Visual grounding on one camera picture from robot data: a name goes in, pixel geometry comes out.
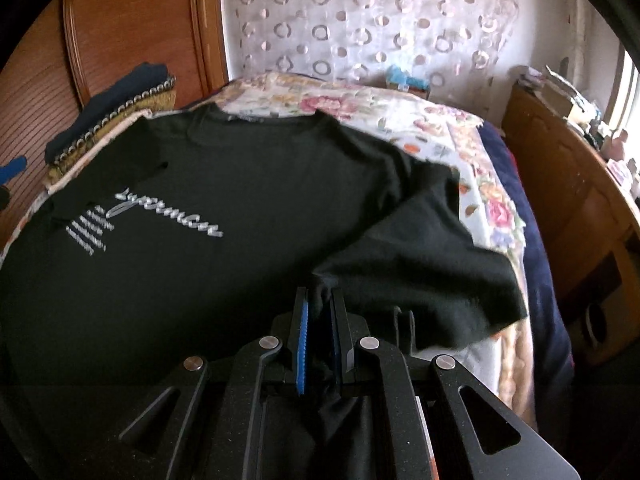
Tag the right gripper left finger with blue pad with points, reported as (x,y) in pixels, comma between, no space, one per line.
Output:
(298,339)

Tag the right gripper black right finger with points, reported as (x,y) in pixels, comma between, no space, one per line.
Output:
(342,338)

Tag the black t-shirt with white print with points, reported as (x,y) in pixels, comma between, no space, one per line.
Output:
(189,233)

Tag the floral bed quilt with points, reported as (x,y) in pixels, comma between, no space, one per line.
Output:
(426,131)

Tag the navy blue blanket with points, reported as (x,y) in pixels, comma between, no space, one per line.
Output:
(553,360)

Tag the blue tissue pack box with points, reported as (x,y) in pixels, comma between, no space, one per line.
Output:
(401,80)

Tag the yellow patterned folded cloth stack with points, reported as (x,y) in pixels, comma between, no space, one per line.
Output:
(74,156)

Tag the long wooden sideboard cabinet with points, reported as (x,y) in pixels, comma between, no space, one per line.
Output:
(589,226)

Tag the dark navy folded garment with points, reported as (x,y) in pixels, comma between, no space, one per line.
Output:
(145,80)

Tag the pink figurine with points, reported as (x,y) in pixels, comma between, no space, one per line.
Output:
(613,147)

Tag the stack of books and papers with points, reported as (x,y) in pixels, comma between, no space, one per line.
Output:
(559,95)

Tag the sheer circle-pattern curtain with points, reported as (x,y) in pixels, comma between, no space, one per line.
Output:
(452,46)

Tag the wooden louvered wardrobe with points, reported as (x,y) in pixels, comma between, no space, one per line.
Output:
(78,48)

